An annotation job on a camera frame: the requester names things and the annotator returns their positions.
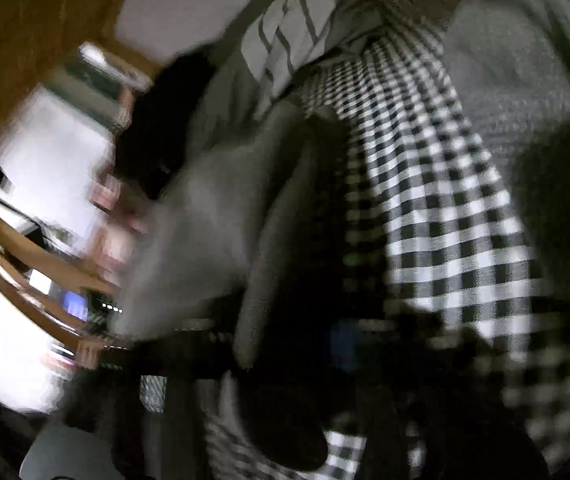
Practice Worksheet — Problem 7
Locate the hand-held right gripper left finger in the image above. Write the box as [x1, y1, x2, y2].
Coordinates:
[60, 315, 246, 480]

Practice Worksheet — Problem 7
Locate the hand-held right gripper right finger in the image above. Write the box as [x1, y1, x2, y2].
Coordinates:
[330, 305, 550, 480]

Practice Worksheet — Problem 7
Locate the grey garment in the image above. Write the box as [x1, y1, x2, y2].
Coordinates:
[112, 50, 351, 471]

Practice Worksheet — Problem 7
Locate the red white striped cloth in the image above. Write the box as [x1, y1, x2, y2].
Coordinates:
[88, 172, 153, 281]

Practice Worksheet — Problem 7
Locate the black white checked blanket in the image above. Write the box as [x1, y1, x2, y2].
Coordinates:
[205, 25, 570, 480]

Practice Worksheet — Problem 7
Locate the wooden shelf unit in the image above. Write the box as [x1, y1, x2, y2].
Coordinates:
[0, 42, 136, 411]

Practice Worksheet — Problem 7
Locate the black cartoon cat shirt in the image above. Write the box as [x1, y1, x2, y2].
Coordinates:
[115, 50, 218, 198]

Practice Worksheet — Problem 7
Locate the grey fuzzy blanket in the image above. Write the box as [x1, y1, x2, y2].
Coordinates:
[355, 0, 570, 211]

